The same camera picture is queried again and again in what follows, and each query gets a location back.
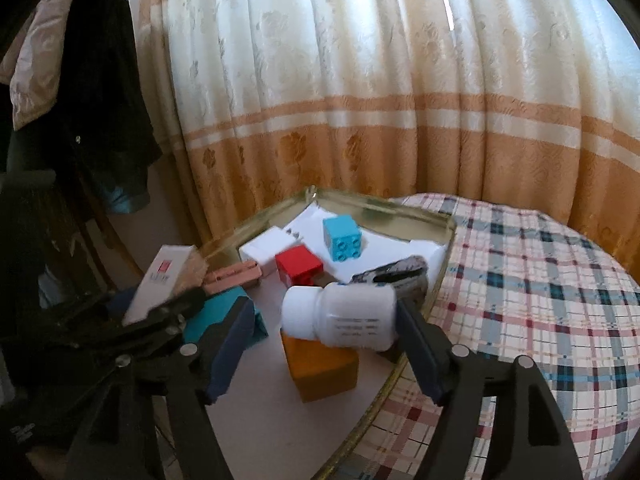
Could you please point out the large teal building block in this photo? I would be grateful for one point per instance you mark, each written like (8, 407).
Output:
(215, 310)

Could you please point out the black floral pouch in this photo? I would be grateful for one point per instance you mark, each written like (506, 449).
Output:
(395, 272)

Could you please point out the white carton with pink label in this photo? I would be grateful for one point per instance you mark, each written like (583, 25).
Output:
(157, 280)

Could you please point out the black jacket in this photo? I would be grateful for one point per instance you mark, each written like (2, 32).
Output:
(105, 85)

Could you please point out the small teal building block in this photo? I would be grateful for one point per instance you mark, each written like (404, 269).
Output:
(340, 232)

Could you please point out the brown wooden comb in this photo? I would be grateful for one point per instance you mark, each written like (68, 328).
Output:
(232, 277)

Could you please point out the teal cloth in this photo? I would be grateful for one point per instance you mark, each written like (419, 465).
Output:
(122, 197)

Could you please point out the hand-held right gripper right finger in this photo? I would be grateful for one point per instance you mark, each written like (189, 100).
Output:
(420, 355)

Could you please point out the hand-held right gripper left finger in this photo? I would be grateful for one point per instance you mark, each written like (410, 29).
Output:
(230, 345)

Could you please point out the beige quilted cloth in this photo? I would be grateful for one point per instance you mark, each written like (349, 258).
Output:
(40, 60)

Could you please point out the white plastic bottle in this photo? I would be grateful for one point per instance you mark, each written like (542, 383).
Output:
(345, 315)

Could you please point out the orange block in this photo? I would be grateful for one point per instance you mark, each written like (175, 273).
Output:
(320, 372)

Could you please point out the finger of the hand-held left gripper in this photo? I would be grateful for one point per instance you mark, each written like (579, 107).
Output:
(160, 322)

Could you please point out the white charger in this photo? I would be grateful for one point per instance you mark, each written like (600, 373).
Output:
(262, 250)

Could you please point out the dark wooden chair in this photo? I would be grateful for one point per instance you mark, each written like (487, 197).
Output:
(30, 180)

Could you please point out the cream and orange curtain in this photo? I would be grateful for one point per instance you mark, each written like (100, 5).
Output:
(375, 60)

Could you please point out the red cube box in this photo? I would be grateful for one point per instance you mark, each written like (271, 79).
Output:
(297, 265)

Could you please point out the gold metal tray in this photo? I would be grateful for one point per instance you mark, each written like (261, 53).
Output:
(395, 215)

